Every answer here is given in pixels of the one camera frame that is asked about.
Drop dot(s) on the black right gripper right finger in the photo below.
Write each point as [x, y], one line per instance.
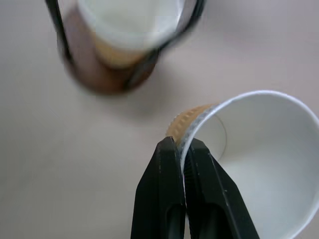
[211, 199]

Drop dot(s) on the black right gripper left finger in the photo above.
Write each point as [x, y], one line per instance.
[157, 194]

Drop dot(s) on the brown ribbed paper cup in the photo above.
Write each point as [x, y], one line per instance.
[112, 42]
[261, 161]

